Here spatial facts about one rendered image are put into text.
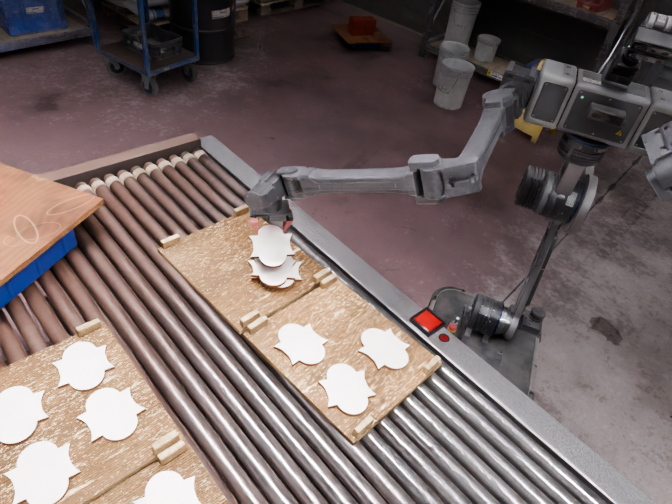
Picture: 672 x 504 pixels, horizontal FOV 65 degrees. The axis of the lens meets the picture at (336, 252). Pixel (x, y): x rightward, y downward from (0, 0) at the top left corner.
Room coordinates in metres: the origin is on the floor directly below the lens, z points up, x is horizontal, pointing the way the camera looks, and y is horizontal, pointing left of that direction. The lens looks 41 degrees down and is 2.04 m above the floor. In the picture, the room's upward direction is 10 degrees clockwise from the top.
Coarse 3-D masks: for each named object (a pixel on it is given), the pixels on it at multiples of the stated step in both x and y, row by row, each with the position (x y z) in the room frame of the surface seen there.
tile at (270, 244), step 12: (264, 228) 1.18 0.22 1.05; (276, 228) 1.18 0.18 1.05; (252, 240) 1.13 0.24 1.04; (264, 240) 1.13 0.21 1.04; (276, 240) 1.14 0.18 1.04; (288, 240) 1.15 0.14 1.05; (264, 252) 1.09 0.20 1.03; (276, 252) 1.10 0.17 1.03; (288, 252) 1.11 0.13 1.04; (264, 264) 1.06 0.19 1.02; (276, 264) 1.06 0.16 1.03
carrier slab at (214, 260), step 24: (240, 216) 1.35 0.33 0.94; (192, 240) 1.20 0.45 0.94; (216, 240) 1.22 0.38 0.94; (240, 240) 1.24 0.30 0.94; (192, 264) 1.09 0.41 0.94; (216, 264) 1.11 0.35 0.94; (240, 264) 1.13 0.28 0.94; (312, 264) 1.18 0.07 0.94; (216, 288) 1.02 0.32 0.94; (240, 288) 1.03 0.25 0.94; (264, 288) 1.05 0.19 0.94; (288, 288) 1.06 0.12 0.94; (312, 288) 1.09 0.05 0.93; (240, 312) 0.94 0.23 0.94; (264, 312) 0.96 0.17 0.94
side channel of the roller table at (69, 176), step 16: (160, 144) 1.68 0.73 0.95; (176, 144) 1.70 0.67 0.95; (192, 144) 1.74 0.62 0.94; (96, 160) 1.51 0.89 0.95; (112, 160) 1.53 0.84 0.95; (128, 160) 1.55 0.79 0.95; (144, 160) 1.59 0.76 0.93; (48, 176) 1.37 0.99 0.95; (64, 176) 1.39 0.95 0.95; (80, 176) 1.42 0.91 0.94; (96, 176) 1.46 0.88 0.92
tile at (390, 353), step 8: (368, 336) 0.93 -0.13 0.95; (376, 336) 0.93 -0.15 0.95; (384, 336) 0.94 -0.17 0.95; (392, 336) 0.94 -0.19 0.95; (368, 344) 0.90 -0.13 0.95; (376, 344) 0.90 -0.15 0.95; (384, 344) 0.91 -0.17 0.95; (392, 344) 0.91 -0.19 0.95; (400, 344) 0.92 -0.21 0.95; (360, 352) 0.87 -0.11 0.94; (368, 352) 0.87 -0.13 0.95; (376, 352) 0.88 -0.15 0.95; (384, 352) 0.88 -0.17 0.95; (392, 352) 0.89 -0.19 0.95; (400, 352) 0.89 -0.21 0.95; (376, 360) 0.85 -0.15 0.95; (384, 360) 0.86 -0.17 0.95; (392, 360) 0.86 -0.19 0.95; (400, 360) 0.86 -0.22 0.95; (392, 368) 0.84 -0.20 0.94; (400, 368) 0.84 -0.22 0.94
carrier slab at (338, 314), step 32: (320, 288) 1.09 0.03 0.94; (288, 320) 0.94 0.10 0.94; (320, 320) 0.96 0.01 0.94; (352, 320) 0.98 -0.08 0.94; (384, 320) 1.00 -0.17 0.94; (352, 352) 0.87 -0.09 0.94; (416, 352) 0.91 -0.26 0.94; (384, 384) 0.79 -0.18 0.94; (416, 384) 0.81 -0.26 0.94; (352, 416) 0.68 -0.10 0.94; (384, 416) 0.71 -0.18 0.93
